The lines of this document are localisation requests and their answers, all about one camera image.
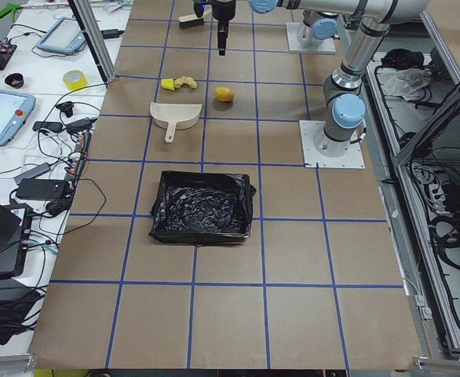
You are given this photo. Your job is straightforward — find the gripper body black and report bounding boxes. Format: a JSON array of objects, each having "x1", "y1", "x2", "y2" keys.
[{"x1": 193, "y1": 0, "x2": 236, "y2": 20}]

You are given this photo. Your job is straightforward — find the beige hand brush black bristles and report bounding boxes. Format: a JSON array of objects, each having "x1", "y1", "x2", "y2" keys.
[{"x1": 178, "y1": 13, "x2": 205, "y2": 30}]

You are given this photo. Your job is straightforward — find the beige plastic dustpan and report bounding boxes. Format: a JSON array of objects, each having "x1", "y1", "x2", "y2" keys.
[{"x1": 150, "y1": 102, "x2": 203, "y2": 143}]

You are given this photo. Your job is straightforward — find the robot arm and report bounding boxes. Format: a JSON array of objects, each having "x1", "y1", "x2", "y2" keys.
[
  {"x1": 248, "y1": 1, "x2": 429, "y2": 145},
  {"x1": 303, "y1": 10, "x2": 338, "y2": 46}
]

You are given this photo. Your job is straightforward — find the bin with black bag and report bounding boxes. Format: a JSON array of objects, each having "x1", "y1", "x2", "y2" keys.
[{"x1": 149, "y1": 170, "x2": 256, "y2": 246}]

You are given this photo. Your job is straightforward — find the yellow potato toy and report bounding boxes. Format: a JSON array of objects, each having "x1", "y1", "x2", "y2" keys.
[{"x1": 214, "y1": 86, "x2": 235, "y2": 103}]

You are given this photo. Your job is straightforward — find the croissant bread toy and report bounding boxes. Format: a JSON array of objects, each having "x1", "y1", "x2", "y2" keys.
[{"x1": 173, "y1": 76, "x2": 198, "y2": 89}]

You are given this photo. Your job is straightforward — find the yellow sponge piece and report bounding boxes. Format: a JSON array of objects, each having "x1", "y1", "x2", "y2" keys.
[{"x1": 161, "y1": 79, "x2": 176, "y2": 91}]

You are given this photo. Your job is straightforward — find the blue teach pendant far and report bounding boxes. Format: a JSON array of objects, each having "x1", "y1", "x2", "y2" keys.
[{"x1": 36, "y1": 17, "x2": 86, "y2": 55}]

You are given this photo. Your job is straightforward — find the blue teach pendant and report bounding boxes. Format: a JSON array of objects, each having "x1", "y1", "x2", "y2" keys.
[
  {"x1": 36, "y1": 17, "x2": 86, "y2": 55},
  {"x1": 0, "y1": 90, "x2": 36, "y2": 146}
]

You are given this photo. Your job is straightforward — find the yellow tape roll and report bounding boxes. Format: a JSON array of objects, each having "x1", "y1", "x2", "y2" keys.
[{"x1": 63, "y1": 70, "x2": 88, "y2": 91}]

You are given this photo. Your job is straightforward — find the white crumpled cloth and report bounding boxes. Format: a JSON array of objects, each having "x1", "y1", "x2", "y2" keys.
[{"x1": 382, "y1": 68, "x2": 432, "y2": 101}]

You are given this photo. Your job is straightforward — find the green plastic tool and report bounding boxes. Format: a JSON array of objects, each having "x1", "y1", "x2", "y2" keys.
[{"x1": 0, "y1": 2, "x2": 23, "y2": 22}]

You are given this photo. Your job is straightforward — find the black power strip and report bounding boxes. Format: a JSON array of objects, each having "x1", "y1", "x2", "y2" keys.
[{"x1": 65, "y1": 130, "x2": 92, "y2": 187}]

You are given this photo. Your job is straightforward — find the blue teach pendant near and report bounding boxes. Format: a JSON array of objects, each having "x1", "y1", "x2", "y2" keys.
[{"x1": 0, "y1": 90, "x2": 36, "y2": 146}]

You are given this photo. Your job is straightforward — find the black power adapter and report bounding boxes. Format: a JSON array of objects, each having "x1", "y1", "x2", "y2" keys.
[{"x1": 16, "y1": 178, "x2": 70, "y2": 200}]

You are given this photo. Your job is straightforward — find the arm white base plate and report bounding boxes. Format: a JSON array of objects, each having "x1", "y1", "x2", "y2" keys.
[
  {"x1": 286, "y1": 19, "x2": 337, "y2": 54},
  {"x1": 299, "y1": 120, "x2": 365, "y2": 170}
]

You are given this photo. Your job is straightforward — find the aluminium frame post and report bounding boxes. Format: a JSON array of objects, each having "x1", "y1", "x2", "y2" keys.
[{"x1": 68, "y1": 0, "x2": 116, "y2": 85}]

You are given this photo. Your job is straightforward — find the black coiled cables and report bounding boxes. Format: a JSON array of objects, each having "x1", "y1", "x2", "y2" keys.
[{"x1": 428, "y1": 214, "x2": 460, "y2": 270}]

